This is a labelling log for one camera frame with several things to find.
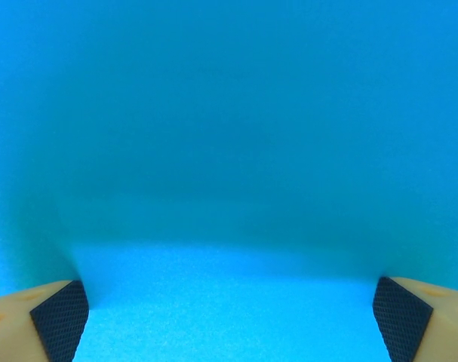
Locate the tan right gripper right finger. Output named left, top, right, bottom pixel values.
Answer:
left=372, top=276, right=458, bottom=362

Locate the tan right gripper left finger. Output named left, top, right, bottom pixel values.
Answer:
left=0, top=279, right=90, bottom=362

